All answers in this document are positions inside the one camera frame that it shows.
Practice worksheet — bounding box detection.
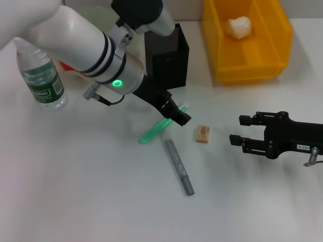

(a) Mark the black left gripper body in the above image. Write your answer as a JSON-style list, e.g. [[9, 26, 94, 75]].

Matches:
[[132, 76, 183, 118]]

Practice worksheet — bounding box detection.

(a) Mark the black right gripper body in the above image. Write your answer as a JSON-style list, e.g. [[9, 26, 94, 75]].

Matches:
[[263, 110, 323, 160]]

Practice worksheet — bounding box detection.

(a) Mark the mint green pen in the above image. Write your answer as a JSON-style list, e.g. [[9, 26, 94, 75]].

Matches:
[[139, 101, 190, 145]]

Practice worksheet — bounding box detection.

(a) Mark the white paper ball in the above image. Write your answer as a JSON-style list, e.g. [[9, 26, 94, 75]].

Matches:
[[225, 16, 253, 40]]

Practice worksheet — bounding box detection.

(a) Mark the orange toy fruit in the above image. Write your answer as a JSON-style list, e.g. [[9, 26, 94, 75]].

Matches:
[[59, 60, 81, 74]]

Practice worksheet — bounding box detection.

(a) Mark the clear green-label water bottle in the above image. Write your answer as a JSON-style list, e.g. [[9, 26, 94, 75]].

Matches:
[[14, 37, 68, 110]]

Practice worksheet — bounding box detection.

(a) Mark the beige eraser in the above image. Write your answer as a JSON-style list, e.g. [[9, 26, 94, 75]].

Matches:
[[195, 125, 211, 144]]

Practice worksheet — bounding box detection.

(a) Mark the black mesh pen holder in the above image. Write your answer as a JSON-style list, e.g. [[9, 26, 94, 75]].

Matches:
[[144, 23, 190, 90]]

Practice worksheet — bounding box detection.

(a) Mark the grey pen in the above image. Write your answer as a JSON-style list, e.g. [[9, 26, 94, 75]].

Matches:
[[161, 135, 195, 197]]

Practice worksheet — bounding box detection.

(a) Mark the translucent wavy fruit plate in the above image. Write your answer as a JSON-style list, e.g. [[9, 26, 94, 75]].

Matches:
[[60, 6, 119, 81]]

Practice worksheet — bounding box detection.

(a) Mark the yellow plastic bin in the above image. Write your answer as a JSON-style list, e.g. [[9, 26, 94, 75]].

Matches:
[[201, 0, 295, 85]]

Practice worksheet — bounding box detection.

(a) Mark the right gripper connector cable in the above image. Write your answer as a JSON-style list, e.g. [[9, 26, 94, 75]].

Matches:
[[303, 147, 323, 167]]

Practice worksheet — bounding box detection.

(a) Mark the left arm connector cable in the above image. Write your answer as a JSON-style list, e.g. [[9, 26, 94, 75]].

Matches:
[[83, 84, 126, 106]]

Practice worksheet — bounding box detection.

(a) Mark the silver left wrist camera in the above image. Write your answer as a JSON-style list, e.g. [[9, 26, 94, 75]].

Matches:
[[111, 0, 176, 36]]

